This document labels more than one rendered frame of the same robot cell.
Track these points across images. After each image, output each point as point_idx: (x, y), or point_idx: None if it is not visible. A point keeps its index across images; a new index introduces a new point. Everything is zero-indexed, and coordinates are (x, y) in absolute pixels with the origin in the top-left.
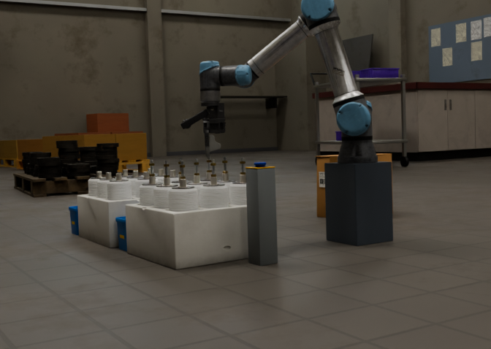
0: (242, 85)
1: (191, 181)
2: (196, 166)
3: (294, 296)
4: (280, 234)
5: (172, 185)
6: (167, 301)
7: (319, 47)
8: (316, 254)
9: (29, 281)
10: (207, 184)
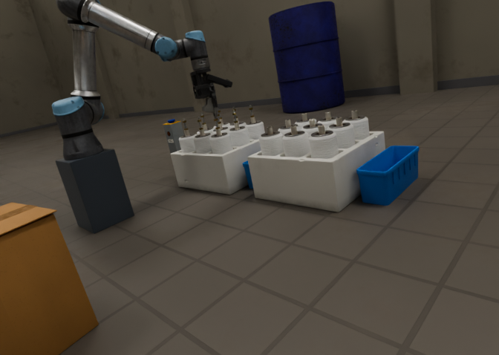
0: (170, 61)
1: (229, 129)
2: (217, 116)
3: (170, 163)
4: (175, 220)
5: (231, 123)
6: None
7: (95, 44)
8: (151, 192)
9: None
10: (210, 128)
